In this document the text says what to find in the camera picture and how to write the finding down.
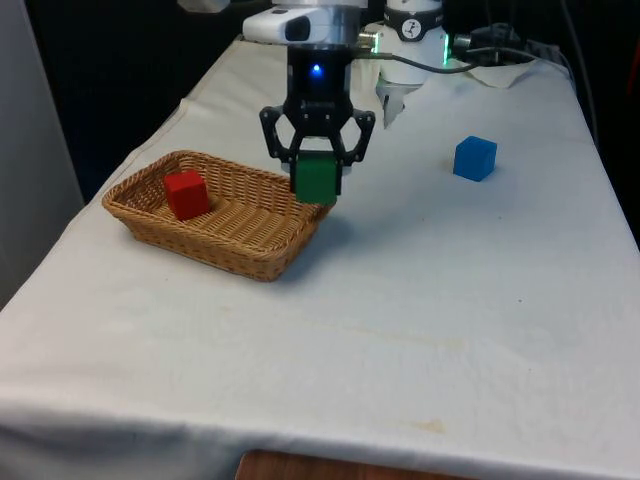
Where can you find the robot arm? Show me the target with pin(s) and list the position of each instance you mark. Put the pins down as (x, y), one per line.
(415, 50)

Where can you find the wicker basket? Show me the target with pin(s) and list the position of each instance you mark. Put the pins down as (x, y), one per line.
(240, 235)

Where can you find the red cube block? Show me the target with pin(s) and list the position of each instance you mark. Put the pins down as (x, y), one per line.
(187, 195)

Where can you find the blue cube block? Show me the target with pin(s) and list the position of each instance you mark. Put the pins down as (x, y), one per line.
(474, 157)

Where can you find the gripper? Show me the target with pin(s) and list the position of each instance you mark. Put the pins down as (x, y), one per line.
(317, 95)

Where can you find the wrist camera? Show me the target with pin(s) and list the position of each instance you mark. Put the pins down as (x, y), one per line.
(270, 25)

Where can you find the green cube block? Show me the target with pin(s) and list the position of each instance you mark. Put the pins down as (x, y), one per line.
(315, 180)

